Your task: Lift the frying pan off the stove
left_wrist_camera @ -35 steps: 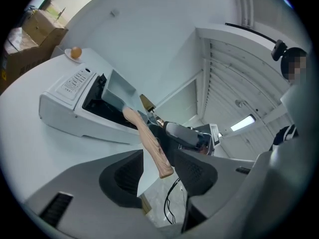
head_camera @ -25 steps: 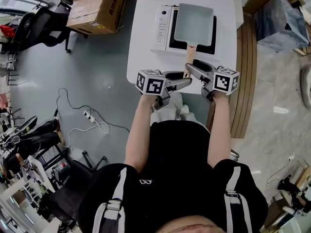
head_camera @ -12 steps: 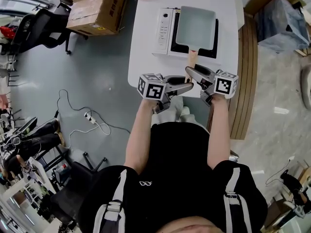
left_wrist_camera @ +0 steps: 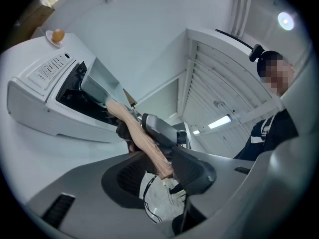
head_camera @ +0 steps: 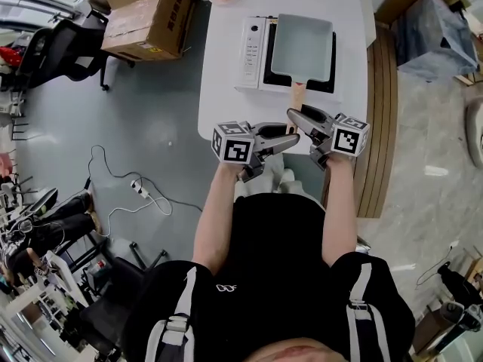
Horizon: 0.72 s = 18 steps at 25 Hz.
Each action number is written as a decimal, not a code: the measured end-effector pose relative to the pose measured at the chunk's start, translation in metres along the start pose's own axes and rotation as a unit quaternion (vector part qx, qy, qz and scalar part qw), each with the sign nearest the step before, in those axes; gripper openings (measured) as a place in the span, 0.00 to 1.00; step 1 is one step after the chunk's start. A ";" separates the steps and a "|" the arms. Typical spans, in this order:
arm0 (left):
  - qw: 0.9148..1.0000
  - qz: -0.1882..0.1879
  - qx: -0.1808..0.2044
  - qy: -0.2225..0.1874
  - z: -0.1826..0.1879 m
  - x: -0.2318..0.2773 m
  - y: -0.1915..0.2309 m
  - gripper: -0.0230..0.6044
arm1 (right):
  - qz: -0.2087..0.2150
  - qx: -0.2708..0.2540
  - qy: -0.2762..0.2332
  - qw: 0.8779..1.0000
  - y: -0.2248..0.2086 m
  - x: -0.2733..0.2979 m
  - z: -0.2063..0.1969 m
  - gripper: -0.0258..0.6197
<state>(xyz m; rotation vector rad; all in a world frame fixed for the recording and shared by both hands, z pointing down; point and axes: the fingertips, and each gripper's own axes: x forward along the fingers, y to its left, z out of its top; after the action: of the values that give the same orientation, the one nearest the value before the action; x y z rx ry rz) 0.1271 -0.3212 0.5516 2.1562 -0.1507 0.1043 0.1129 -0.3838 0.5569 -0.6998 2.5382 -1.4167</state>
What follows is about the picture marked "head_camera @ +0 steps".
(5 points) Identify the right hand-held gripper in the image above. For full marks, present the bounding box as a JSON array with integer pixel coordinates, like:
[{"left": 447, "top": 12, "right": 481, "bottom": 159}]
[{"left": 286, "top": 104, "right": 371, "bottom": 171}]

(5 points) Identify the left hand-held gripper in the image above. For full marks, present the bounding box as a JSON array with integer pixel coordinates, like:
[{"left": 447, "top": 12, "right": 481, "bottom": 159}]
[{"left": 211, "top": 121, "right": 302, "bottom": 183}]

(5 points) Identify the grey square frying pan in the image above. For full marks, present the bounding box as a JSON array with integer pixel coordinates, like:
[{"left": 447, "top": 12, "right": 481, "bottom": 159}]
[{"left": 270, "top": 13, "right": 334, "bottom": 135}]

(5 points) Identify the white induction cooker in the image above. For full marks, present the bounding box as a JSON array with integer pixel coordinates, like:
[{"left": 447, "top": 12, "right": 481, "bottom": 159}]
[{"left": 233, "top": 14, "right": 344, "bottom": 103}]

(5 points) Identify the person's left forearm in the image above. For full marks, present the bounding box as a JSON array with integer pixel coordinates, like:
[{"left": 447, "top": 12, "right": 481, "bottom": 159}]
[{"left": 192, "top": 160, "right": 246, "bottom": 278}]

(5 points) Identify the person's right forearm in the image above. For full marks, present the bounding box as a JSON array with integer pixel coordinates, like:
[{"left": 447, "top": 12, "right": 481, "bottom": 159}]
[{"left": 320, "top": 152, "right": 359, "bottom": 270}]

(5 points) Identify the person's right leg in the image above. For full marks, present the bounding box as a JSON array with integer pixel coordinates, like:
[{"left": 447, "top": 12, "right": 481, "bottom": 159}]
[{"left": 278, "top": 167, "right": 303, "bottom": 194}]

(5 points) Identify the wooden slatted platform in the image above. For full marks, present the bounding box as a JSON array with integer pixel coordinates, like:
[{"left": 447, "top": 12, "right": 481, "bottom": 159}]
[{"left": 354, "top": 24, "right": 399, "bottom": 219}]

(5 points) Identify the white table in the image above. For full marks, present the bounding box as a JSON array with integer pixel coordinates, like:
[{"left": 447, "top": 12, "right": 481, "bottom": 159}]
[{"left": 197, "top": 0, "right": 373, "bottom": 156}]

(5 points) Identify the person's black shirt torso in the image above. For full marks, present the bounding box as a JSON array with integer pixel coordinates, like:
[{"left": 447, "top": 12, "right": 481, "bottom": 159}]
[{"left": 122, "top": 192, "right": 416, "bottom": 362}]

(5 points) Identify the grey plastic wrapped bundle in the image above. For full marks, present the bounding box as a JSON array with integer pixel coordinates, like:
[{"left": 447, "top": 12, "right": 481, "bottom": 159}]
[{"left": 395, "top": 0, "right": 479, "bottom": 82}]

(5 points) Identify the large cardboard box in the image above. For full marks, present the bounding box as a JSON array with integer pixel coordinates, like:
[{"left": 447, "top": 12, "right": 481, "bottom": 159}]
[{"left": 100, "top": 0, "right": 197, "bottom": 62}]

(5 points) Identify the grey round pet bed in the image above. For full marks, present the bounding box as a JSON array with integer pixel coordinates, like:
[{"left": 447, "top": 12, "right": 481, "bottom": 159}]
[{"left": 464, "top": 98, "right": 483, "bottom": 167}]

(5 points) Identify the black bag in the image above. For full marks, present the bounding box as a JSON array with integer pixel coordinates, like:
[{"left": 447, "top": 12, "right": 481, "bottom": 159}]
[{"left": 437, "top": 264, "right": 477, "bottom": 308}]

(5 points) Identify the person's face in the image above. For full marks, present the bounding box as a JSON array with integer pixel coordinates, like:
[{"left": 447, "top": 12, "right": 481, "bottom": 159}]
[{"left": 248, "top": 339, "right": 340, "bottom": 362}]

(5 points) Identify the black mesh office chair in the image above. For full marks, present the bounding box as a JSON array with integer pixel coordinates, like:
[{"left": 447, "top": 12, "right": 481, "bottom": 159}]
[{"left": 18, "top": 19, "right": 136, "bottom": 92}]

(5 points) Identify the black padded office chair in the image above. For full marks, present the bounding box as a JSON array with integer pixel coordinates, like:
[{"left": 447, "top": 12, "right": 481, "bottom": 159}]
[{"left": 77, "top": 241, "right": 169, "bottom": 357}]

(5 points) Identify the red cloth item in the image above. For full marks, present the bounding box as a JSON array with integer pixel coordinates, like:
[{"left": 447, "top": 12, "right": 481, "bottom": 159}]
[{"left": 0, "top": 46, "right": 22, "bottom": 66}]

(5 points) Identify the cluttered white desk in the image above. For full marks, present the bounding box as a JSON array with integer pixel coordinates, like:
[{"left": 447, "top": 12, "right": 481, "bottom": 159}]
[{"left": 0, "top": 253, "right": 90, "bottom": 362}]

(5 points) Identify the white power strip with cable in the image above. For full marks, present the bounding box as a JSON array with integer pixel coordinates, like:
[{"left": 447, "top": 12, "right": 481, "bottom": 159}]
[{"left": 85, "top": 144, "right": 205, "bottom": 214}]

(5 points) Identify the white floor cable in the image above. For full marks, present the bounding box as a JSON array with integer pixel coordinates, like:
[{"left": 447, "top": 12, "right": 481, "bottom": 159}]
[{"left": 107, "top": 196, "right": 174, "bottom": 238}]

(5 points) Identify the person's right grey harness strap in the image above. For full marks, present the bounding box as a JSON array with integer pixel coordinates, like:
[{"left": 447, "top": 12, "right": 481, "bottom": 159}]
[{"left": 345, "top": 262, "right": 392, "bottom": 362}]

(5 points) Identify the person's grey harness strap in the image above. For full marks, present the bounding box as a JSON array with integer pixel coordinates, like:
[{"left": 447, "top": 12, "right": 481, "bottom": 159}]
[
  {"left": 145, "top": 265, "right": 199, "bottom": 362},
  {"left": 345, "top": 262, "right": 392, "bottom": 362}
]

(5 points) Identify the thin black cable white plug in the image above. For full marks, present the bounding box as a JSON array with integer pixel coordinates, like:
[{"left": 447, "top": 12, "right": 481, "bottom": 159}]
[{"left": 414, "top": 241, "right": 460, "bottom": 290}]

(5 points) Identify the person's left grey harness strap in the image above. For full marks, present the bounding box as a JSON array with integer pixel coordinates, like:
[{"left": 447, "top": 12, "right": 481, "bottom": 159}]
[{"left": 145, "top": 265, "right": 199, "bottom": 362}]

